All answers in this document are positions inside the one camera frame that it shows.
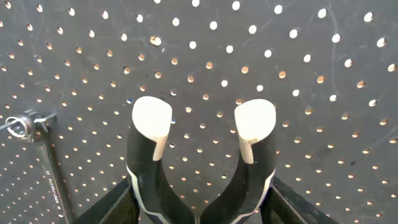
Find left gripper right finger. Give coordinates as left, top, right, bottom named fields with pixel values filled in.
left=260, top=175, right=340, bottom=224

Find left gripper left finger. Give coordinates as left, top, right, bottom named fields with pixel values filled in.
left=74, top=177, right=141, bottom=224

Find black and white pliers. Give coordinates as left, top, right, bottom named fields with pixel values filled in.
left=126, top=95, right=277, bottom=224

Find black pegboard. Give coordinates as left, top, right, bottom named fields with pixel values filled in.
left=0, top=0, right=398, bottom=224

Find wrench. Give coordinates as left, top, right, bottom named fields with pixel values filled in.
left=4, top=113, right=71, bottom=224

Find metal hook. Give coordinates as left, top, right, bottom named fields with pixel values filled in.
left=0, top=111, right=58, bottom=133

